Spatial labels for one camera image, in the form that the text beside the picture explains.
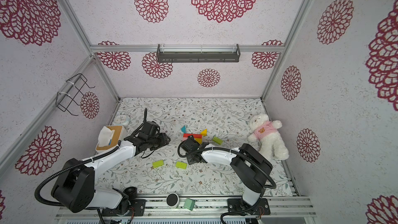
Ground green block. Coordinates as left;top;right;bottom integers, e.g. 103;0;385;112
152;160;164;169
212;136;223;145
176;161;187;170

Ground red block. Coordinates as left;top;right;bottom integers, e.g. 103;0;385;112
183;133;192;139
193;134;203;139

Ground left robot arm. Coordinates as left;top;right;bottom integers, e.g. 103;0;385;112
34;120;171;215

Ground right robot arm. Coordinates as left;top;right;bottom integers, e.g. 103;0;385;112
177;136;277;224

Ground tissue box wooden lid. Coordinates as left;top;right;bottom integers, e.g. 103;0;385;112
95;125;127;153

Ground small white bowl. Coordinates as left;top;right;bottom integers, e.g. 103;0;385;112
113;115;131;127

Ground white teddy bear pink shirt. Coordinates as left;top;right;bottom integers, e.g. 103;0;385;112
247;114;289;161

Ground green cube on rail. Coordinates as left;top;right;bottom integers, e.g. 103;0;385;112
183;198;195;211

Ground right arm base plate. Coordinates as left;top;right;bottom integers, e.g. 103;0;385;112
227;198;271;216

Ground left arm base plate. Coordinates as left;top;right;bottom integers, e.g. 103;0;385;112
102;187;146;217

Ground black wall shelf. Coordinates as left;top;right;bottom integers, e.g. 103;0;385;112
156;44;241;63

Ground black wire wall rack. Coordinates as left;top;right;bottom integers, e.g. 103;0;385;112
55;73;95;117

